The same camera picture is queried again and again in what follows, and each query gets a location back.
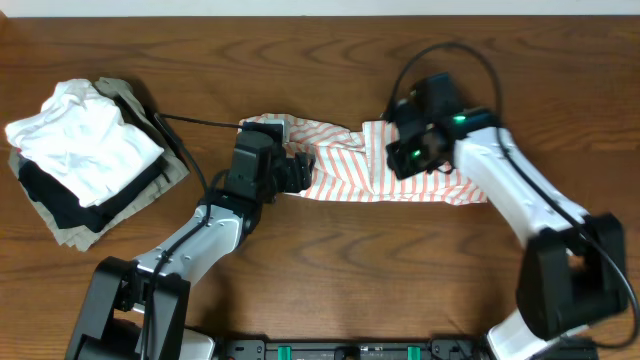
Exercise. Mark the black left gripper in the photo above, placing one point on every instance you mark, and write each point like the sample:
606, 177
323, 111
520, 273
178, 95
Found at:
297, 175

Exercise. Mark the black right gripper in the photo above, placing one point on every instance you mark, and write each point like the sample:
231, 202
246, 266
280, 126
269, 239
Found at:
397, 163

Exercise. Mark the orange white striped shirt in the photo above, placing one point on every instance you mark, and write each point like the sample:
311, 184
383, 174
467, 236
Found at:
350, 166

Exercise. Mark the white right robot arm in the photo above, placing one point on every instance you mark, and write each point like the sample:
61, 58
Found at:
573, 273

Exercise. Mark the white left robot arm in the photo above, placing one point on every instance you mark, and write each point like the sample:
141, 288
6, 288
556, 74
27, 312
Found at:
137, 309

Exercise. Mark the white folded shirt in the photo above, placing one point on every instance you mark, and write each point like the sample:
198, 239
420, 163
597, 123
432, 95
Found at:
81, 139

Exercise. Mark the beige folded garment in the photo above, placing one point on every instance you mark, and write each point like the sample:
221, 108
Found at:
174, 170

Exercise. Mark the black folded garment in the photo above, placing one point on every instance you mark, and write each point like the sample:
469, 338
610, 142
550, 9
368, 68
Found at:
64, 205

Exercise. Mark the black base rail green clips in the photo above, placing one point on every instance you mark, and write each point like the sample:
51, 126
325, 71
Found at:
439, 348

